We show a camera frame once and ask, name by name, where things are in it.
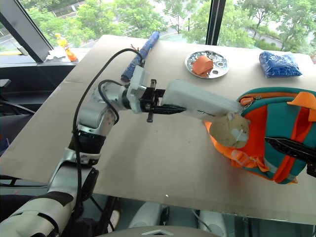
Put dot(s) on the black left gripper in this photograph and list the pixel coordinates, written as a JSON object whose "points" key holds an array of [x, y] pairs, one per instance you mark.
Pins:
{"points": [[150, 98]]}

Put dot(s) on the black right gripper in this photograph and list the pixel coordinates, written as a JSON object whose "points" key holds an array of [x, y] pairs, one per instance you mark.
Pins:
{"points": [[312, 169]]}

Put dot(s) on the orange and teal backpack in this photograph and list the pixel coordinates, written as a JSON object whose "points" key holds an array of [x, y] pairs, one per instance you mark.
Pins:
{"points": [[276, 123]]}

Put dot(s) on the long white box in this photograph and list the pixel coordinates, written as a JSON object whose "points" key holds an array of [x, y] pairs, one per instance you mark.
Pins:
{"points": [[197, 100]]}

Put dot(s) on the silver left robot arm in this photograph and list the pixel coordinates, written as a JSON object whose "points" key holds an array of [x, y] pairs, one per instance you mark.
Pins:
{"points": [[91, 116]]}

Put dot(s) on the orange cloth piece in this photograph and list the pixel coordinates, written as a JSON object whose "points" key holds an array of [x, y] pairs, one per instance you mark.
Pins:
{"points": [[202, 65]]}

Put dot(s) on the blue patterned folded umbrella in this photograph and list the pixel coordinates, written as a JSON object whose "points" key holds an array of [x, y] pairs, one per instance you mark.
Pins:
{"points": [[145, 50]]}

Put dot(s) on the beige cat plush toy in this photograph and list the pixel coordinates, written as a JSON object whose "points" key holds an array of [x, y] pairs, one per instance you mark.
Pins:
{"points": [[229, 132]]}

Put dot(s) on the perforated silver metal plate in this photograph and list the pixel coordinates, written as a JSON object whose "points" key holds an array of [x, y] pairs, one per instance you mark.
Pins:
{"points": [[221, 70]]}

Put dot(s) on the blue patterned plastic bag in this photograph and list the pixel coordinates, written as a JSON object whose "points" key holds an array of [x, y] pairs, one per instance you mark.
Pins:
{"points": [[280, 64]]}

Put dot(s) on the white rounded robot leg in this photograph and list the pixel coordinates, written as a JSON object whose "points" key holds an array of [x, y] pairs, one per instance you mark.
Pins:
{"points": [[212, 222], [145, 214]]}

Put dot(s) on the orange drink bottle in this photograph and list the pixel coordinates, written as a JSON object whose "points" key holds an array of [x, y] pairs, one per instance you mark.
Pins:
{"points": [[66, 48]]}

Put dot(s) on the crumpled white tissue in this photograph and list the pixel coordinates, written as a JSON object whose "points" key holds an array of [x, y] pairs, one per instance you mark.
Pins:
{"points": [[54, 53]]}

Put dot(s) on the slanted dark window pillar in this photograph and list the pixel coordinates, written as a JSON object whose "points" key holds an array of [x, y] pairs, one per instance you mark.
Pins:
{"points": [[22, 24]]}

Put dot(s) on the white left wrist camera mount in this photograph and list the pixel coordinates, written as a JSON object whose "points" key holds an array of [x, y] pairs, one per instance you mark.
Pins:
{"points": [[137, 81]]}

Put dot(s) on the upright black window post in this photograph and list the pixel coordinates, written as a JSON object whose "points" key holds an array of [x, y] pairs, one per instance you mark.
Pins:
{"points": [[216, 22]]}

